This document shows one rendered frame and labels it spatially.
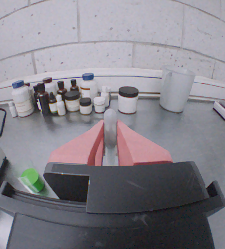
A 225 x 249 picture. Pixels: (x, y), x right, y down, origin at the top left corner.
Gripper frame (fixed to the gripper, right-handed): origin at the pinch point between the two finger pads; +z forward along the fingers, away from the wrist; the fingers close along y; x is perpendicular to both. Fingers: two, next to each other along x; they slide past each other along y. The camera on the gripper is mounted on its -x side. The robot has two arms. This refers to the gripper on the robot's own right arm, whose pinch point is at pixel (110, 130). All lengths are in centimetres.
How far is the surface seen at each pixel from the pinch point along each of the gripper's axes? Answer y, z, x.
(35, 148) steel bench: 19.0, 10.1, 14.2
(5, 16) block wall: 49, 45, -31
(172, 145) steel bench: -15.6, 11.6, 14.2
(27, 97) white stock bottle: 29.9, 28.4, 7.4
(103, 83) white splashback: 2.9, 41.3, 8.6
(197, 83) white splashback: -41, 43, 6
